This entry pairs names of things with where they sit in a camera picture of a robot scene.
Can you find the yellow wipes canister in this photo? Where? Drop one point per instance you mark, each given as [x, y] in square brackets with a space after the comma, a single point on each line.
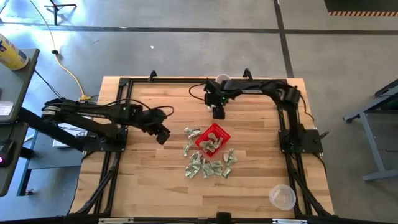
[12, 56]

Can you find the grey side table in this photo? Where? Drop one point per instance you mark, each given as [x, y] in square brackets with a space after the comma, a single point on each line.
[371, 143]

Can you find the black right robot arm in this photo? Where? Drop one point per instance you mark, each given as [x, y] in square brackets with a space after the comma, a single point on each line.
[264, 87]

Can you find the silver aluminium bracket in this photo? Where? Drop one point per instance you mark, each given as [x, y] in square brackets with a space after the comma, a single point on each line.
[115, 220]
[289, 221]

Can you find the white paper label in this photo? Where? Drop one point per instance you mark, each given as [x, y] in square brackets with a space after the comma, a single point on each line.
[5, 108]

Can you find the black aluminium table frame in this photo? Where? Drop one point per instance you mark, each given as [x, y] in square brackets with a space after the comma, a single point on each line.
[171, 80]

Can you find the clear plastic container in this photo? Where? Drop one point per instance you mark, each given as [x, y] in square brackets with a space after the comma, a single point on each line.
[283, 197]

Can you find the red plastic basket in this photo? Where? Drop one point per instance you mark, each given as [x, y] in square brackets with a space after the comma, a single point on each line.
[216, 128]

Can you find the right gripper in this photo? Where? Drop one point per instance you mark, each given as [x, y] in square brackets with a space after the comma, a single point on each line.
[214, 93]

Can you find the black computer mouse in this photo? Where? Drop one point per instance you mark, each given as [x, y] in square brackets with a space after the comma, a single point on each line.
[7, 152]

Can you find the grey desk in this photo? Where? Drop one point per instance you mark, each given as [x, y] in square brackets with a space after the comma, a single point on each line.
[18, 87]

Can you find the banknote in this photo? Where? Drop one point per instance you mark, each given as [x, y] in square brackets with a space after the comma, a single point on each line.
[232, 157]
[206, 145]
[207, 169]

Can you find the green white packet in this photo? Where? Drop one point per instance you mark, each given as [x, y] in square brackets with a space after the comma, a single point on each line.
[186, 151]
[191, 142]
[226, 157]
[218, 142]
[226, 172]
[212, 137]
[188, 130]
[192, 170]
[217, 168]
[195, 133]
[196, 156]

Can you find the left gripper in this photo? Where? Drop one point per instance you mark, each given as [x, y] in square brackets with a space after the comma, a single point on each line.
[150, 119]

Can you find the black hazard-striped floor mat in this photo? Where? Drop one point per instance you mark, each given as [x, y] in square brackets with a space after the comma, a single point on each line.
[360, 5]

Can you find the white paper sheet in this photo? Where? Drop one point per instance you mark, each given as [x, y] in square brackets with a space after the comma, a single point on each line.
[66, 129]

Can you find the black table-level camera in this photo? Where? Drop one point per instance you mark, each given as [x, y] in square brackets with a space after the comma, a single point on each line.
[224, 217]

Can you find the black tripod stand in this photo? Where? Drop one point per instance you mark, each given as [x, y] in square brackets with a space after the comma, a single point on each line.
[55, 12]

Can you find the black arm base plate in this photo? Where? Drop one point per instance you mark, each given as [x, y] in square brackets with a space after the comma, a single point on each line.
[308, 140]
[93, 146]

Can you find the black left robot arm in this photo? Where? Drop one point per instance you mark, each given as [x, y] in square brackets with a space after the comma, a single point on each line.
[93, 112]

